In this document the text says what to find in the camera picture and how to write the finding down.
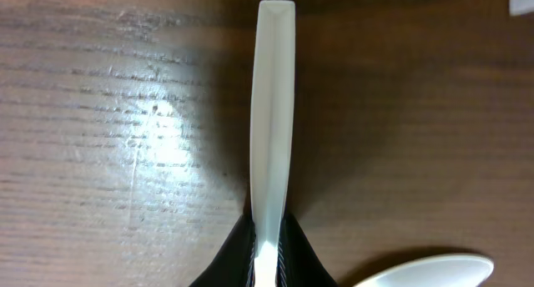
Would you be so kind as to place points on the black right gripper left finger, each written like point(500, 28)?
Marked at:
point(233, 265)

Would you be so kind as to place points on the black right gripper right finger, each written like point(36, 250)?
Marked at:
point(298, 265)

